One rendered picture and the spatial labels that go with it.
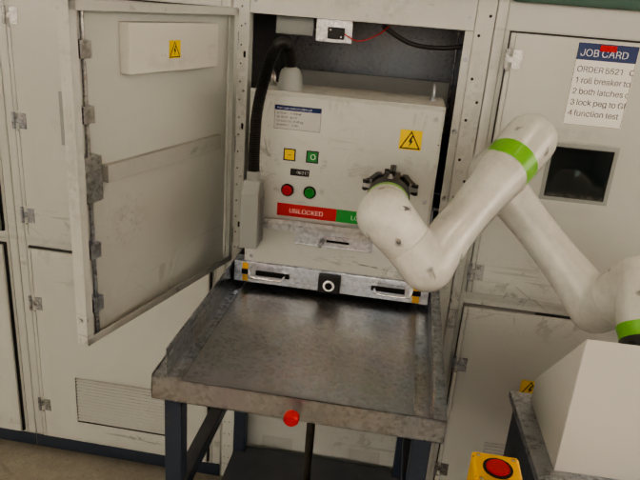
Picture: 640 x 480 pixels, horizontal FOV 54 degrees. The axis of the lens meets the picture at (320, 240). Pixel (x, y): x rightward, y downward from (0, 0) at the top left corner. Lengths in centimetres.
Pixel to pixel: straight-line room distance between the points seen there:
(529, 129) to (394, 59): 117
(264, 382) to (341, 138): 64
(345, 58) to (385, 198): 143
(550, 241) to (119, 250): 103
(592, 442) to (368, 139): 85
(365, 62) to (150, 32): 122
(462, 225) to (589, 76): 67
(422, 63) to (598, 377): 155
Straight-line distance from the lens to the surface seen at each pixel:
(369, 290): 174
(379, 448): 224
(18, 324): 243
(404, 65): 256
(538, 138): 147
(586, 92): 181
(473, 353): 202
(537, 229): 161
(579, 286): 162
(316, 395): 135
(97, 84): 145
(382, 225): 119
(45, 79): 207
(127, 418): 241
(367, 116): 162
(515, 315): 197
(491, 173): 138
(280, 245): 174
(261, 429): 227
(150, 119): 160
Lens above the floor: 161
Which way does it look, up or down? 20 degrees down
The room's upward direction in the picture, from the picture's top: 5 degrees clockwise
